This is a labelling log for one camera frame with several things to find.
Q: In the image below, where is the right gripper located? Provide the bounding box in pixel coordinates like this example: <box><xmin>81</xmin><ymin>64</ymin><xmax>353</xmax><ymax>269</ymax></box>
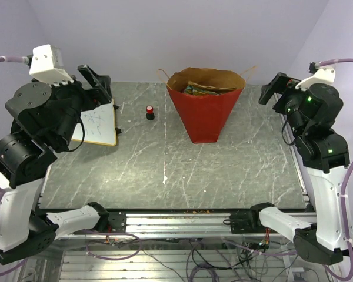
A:
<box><xmin>259</xmin><ymin>72</ymin><xmax>309</xmax><ymax>139</ymax></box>

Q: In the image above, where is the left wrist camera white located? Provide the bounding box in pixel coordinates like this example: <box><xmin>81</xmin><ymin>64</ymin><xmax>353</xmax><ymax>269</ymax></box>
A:
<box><xmin>29</xmin><ymin>44</ymin><xmax>74</xmax><ymax>86</ymax></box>

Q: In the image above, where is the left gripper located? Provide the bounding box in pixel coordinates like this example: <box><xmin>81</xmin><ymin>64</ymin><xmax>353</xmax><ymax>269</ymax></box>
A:
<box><xmin>34</xmin><ymin>63</ymin><xmax>114</xmax><ymax>146</ymax></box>

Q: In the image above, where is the aluminium frame rail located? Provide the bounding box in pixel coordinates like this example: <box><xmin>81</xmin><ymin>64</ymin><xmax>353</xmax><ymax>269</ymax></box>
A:
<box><xmin>58</xmin><ymin>213</ymin><xmax>318</xmax><ymax>237</ymax></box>

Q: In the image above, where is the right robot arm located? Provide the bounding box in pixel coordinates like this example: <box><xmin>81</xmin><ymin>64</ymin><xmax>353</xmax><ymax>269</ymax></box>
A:
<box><xmin>247</xmin><ymin>72</ymin><xmax>353</xmax><ymax>265</ymax></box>

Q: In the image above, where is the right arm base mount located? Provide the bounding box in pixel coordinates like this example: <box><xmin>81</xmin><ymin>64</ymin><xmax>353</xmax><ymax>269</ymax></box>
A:
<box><xmin>223</xmin><ymin>210</ymin><xmax>258</xmax><ymax>234</ymax></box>

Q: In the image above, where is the red paper bag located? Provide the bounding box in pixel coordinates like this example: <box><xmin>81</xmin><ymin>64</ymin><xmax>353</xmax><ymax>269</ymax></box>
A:
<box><xmin>156</xmin><ymin>66</ymin><xmax>256</xmax><ymax>144</ymax></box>

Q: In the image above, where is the brown teal chips bag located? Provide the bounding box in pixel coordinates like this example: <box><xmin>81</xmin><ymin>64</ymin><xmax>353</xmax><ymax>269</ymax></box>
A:
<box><xmin>184</xmin><ymin>82</ymin><xmax>238</xmax><ymax>96</ymax></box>

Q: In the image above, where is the white board with yellow frame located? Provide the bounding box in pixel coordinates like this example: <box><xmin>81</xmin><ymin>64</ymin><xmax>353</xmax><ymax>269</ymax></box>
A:
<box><xmin>81</xmin><ymin>102</ymin><xmax>117</xmax><ymax>146</ymax></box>

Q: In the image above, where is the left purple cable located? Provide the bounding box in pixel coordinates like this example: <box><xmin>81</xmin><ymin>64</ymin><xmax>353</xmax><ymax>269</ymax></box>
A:
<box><xmin>0</xmin><ymin>55</ymin><xmax>30</xmax><ymax>67</ymax></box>

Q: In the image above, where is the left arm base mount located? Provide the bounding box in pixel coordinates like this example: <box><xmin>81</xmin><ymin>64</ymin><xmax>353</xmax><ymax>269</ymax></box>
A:
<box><xmin>107</xmin><ymin>211</ymin><xmax>127</xmax><ymax>233</ymax></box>

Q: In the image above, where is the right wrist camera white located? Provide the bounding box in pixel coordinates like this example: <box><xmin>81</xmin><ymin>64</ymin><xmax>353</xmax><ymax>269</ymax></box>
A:
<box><xmin>295</xmin><ymin>60</ymin><xmax>337</xmax><ymax>91</ymax></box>

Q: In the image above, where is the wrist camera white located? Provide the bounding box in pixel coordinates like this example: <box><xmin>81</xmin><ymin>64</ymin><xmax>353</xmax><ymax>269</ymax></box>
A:
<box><xmin>29</xmin><ymin>44</ymin><xmax>74</xmax><ymax>86</ymax></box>
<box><xmin>295</xmin><ymin>60</ymin><xmax>337</xmax><ymax>91</ymax></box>

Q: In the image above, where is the red and black stamp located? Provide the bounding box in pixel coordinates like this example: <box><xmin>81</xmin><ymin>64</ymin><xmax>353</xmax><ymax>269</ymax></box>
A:
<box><xmin>146</xmin><ymin>105</ymin><xmax>155</xmax><ymax>120</ymax></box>

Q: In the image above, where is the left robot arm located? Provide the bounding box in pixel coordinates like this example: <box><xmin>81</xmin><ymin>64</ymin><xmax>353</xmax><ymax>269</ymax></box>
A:
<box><xmin>0</xmin><ymin>65</ymin><xmax>112</xmax><ymax>265</ymax></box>

